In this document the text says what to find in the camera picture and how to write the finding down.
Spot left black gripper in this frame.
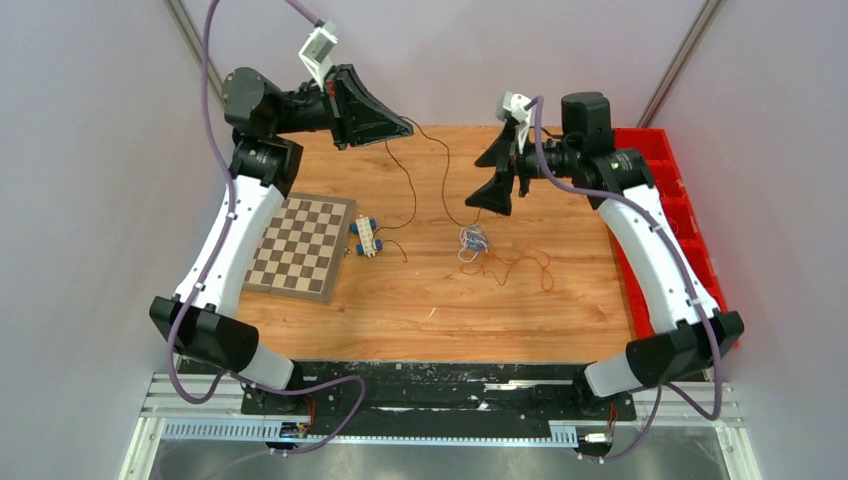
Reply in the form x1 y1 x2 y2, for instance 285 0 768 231
271 65 412 151

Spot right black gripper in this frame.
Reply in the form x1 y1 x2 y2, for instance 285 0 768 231
467 123 581 213

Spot coloured wire bundle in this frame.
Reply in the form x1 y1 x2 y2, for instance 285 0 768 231
457 225 492 264

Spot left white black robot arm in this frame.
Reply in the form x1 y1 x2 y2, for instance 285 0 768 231
149 64 414 414

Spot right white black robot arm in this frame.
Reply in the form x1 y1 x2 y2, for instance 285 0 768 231
465 91 744 418

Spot white blue toy car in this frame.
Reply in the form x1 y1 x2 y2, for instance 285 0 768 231
351 215 383 258

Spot folding wooden chessboard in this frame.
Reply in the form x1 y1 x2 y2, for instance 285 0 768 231
242 193 357 304

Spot red plastic bin row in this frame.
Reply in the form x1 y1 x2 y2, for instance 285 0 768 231
611 128 727 339

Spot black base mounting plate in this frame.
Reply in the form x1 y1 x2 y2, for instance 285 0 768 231
236 361 637 439

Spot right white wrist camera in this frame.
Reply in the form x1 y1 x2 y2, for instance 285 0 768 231
496 91 538 153

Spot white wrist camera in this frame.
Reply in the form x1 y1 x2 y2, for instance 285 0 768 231
298 21 339 91
496 91 538 153

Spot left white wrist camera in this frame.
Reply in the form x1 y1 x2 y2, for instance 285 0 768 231
298 21 339 91

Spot left corner aluminium post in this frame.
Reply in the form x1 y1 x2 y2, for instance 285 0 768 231
163 0 224 107

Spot corner aluminium post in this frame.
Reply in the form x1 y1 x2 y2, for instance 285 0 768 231
637 0 725 128
163 0 224 107

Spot right corner aluminium post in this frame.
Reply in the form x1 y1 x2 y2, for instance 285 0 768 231
637 0 725 128

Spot aluminium frame rail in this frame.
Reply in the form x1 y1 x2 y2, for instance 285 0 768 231
119 374 762 479

